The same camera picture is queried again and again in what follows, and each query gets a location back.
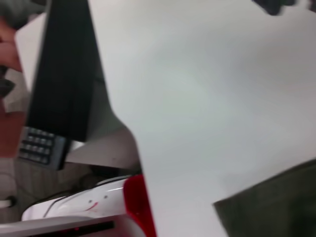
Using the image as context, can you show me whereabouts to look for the red white robot base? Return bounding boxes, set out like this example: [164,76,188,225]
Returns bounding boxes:
[21,174,158,237]

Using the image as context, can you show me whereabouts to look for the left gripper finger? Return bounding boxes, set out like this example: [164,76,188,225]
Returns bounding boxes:
[251,0,284,16]
[283,0,309,11]

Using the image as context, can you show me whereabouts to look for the black computer monitor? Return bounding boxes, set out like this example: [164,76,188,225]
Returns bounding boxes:
[26,0,106,143]

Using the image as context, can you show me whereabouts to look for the bare person hand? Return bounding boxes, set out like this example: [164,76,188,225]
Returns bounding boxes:
[0,19,24,72]

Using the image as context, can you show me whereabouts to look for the dark green FREE! t-shirt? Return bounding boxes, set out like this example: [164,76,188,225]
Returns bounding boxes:
[213,159,316,237]

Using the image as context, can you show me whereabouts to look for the dark computer keyboard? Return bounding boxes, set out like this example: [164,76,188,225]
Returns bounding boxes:
[18,126,69,171]

